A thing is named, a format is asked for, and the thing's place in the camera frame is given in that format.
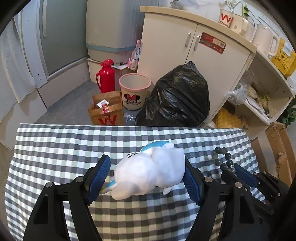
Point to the clear plastic bag on shelf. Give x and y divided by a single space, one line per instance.
239 95

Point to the cardboard box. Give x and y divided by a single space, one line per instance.
274 152

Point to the black garbage bag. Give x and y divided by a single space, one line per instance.
179 99

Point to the white open shelf unit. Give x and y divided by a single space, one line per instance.
269 81

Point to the red thermos jug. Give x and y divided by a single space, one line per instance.
105 78

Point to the white paper cup red W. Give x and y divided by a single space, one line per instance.
225 18

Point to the white plush toy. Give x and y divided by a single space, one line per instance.
158 164

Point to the white electric kettle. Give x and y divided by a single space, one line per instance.
266 42

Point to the checkered tablecloth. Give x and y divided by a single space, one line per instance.
60 153

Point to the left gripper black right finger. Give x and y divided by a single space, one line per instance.
232 199

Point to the white kitchen cabinet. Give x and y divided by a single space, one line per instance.
170 37

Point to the grey washing machine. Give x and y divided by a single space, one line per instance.
113 28

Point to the white hanging towel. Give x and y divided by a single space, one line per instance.
16 79

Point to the red cabinet sticker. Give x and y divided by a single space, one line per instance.
212 43

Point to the yellow paper bag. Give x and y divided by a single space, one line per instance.
284 60

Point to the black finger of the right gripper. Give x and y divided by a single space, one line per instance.
245 176

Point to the white power strip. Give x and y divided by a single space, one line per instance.
245 11

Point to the frosted glass door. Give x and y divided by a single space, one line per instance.
62 26

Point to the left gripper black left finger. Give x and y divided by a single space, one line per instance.
48 221

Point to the brown paper bag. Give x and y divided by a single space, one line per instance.
107 109

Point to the pink patterned bag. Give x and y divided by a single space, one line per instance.
132 63

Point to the pink Minnie waste bin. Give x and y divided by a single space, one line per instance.
134 89

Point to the green potted plant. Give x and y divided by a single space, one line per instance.
289 114

